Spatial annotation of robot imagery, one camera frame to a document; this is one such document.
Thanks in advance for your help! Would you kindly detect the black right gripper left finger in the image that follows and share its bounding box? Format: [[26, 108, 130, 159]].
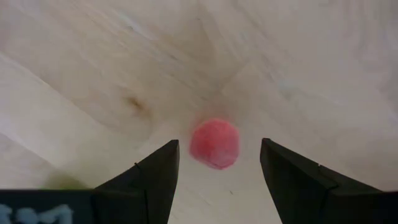
[[92, 139, 180, 224]]

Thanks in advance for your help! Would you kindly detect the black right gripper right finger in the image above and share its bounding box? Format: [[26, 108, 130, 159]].
[[259, 138, 387, 224]]

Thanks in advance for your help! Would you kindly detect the pink ball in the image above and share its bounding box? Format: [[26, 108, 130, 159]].
[[188, 118, 241, 170]]

